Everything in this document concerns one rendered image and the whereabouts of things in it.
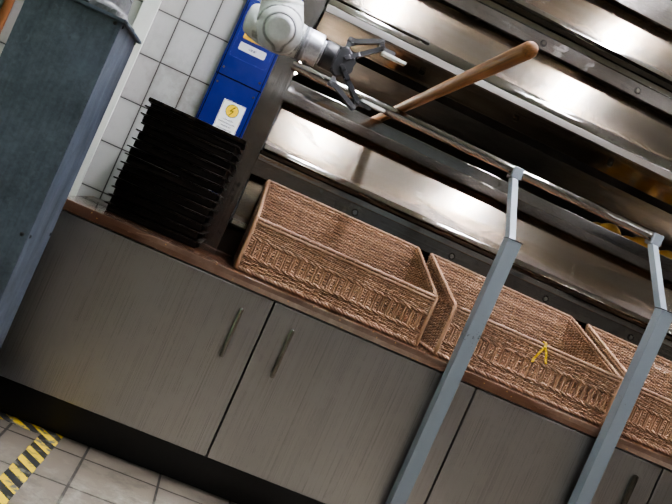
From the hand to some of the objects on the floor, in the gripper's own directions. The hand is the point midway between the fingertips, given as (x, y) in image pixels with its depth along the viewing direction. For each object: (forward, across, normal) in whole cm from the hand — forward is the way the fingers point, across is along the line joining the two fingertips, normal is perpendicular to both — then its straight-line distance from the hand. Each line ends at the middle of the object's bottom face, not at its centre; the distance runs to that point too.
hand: (390, 86), depth 217 cm
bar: (+38, +119, -3) cm, 125 cm away
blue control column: (-37, +120, -147) cm, 193 cm away
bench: (+56, +119, -24) cm, 134 cm away
